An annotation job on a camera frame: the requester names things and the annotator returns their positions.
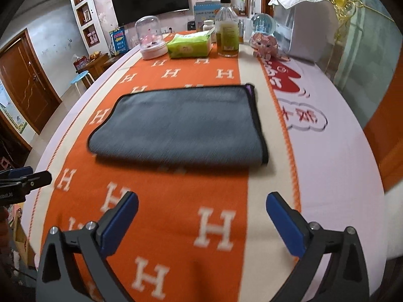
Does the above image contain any purple and grey towel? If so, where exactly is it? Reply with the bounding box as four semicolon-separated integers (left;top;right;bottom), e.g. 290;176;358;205
87;83;269;167

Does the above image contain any pink printed tablecloth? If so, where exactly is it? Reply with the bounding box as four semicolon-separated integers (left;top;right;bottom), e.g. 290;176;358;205
20;42;389;299

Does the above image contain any brown wooden door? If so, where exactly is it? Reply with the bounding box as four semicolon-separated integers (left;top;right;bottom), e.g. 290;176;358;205
1;29;61;134

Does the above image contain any blue round stool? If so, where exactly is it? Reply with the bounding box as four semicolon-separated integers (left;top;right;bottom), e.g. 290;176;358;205
70;70;95;96

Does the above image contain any red gift box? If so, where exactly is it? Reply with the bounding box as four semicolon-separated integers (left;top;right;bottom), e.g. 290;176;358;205
73;56;88;71

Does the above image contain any wooden tv cabinet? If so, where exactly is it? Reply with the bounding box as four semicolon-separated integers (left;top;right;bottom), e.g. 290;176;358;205
77;53;123;88

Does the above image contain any orange H-pattern table runner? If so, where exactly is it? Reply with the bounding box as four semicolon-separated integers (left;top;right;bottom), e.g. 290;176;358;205
23;45;300;301

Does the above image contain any blue standing sign board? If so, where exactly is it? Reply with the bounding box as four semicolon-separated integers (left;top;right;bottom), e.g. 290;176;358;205
109;27;129;56

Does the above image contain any glass dome on white base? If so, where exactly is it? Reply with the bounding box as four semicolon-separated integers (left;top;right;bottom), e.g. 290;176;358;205
135;16;168;60

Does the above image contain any green tissue pack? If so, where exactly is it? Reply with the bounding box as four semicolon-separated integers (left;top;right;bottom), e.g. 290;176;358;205
167;31;212;59

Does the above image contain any small black speaker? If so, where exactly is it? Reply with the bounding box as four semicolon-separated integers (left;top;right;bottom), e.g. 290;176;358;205
186;20;196;31

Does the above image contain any small white pill bottle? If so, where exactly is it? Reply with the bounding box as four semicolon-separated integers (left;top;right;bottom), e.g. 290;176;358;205
202;19;217;43

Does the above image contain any blue and white carton box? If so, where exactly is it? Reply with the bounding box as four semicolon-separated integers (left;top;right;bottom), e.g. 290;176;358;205
193;1;221;31

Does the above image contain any pink plush toy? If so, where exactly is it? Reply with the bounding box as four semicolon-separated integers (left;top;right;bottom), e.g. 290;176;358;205
249;32;279;60

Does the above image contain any glass bottle with yellow liquid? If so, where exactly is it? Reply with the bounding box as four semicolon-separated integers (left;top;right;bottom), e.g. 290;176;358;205
215;0;239;57

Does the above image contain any white appliance with cloth cover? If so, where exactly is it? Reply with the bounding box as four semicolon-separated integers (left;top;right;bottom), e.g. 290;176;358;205
268;0;338;63

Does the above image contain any snow globe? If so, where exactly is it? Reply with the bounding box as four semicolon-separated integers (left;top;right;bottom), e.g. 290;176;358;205
251;13;277;35

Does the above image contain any orange sliding door frame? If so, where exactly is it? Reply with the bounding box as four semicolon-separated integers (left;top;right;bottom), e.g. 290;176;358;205
364;58;403;191

